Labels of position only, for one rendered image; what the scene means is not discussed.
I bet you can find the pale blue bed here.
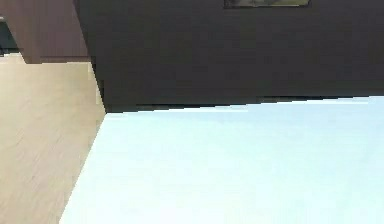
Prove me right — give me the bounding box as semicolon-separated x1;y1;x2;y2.
58;95;384;224

